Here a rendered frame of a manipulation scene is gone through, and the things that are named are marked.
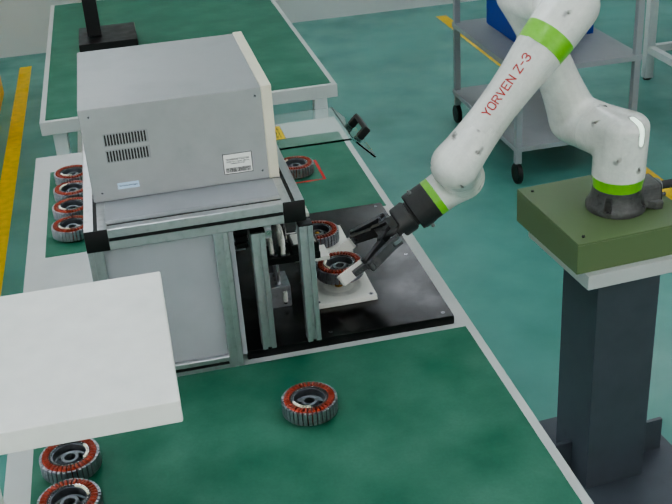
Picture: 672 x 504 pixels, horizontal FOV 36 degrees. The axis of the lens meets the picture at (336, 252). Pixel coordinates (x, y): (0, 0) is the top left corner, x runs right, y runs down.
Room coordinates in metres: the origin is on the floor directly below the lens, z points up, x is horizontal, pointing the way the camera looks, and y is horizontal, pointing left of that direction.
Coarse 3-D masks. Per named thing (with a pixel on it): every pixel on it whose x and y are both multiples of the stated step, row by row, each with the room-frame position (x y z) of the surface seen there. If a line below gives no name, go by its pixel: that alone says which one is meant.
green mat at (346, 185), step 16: (336, 144) 3.11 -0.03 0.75; (320, 160) 2.99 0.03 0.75; (336, 160) 2.98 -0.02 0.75; (352, 160) 2.97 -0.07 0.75; (320, 176) 2.86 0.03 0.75; (336, 176) 2.85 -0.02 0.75; (352, 176) 2.84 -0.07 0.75; (304, 192) 2.75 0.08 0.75; (320, 192) 2.74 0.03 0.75; (336, 192) 2.73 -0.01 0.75; (352, 192) 2.73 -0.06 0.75; (368, 192) 2.72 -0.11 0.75; (48, 208) 2.76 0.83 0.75; (320, 208) 2.63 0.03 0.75; (336, 208) 2.62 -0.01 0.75; (48, 224) 2.65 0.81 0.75; (48, 240) 2.55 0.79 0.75; (80, 240) 2.53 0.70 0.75; (48, 256) 2.45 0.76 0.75
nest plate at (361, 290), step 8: (360, 280) 2.14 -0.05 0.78; (368, 280) 2.14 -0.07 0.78; (320, 288) 2.12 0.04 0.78; (328, 288) 2.11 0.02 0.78; (336, 288) 2.11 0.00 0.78; (344, 288) 2.11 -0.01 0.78; (352, 288) 2.11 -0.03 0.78; (360, 288) 2.10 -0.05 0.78; (368, 288) 2.10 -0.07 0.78; (320, 296) 2.08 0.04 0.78; (328, 296) 2.08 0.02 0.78; (336, 296) 2.07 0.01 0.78; (344, 296) 2.07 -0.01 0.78; (352, 296) 2.07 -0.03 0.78; (360, 296) 2.07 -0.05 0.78; (368, 296) 2.06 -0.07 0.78; (376, 296) 2.07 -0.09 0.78; (320, 304) 2.04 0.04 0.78; (328, 304) 2.04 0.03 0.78; (336, 304) 2.05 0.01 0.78; (344, 304) 2.05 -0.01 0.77
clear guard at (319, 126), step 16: (304, 112) 2.55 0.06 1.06; (320, 112) 2.54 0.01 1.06; (336, 112) 2.55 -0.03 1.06; (288, 128) 2.44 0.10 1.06; (304, 128) 2.44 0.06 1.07; (320, 128) 2.43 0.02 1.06; (336, 128) 2.42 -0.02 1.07; (352, 128) 2.50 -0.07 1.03; (288, 144) 2.33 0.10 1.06; (304, 144) 2.33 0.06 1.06; (320, 144) 2.33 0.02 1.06
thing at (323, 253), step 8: (288, 240) 2.12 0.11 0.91; (296, 240) 2.10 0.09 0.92; (280, 248) 2.11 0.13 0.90; (288, 248) 2.11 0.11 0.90; (296, 248) 2.08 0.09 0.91; (320, 248) 2.13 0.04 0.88; (272, 256) 2.07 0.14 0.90; (280, 256) 2.07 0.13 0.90; (288, 256) 2.07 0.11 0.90; (296, 256) 2.07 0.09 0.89; (320, 256) 2.08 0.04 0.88; (328, 256) 2.09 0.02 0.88; (272, 264) 2.06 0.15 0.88
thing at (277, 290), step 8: (280, 272) 2.13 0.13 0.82; (272, 280) 2.10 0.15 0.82; (280, 280) 2.09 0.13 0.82; (272, 288) 2.06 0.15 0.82; (280, 288) 2.06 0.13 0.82; (288, 288) 2.07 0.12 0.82; (272, 296) 2.06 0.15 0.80; (280, 296) 2.06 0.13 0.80; (288, 296) 2.07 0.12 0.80; (272, 304) 2.06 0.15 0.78; (280, 304) 2.06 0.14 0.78; (288, 304) 2.06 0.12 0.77
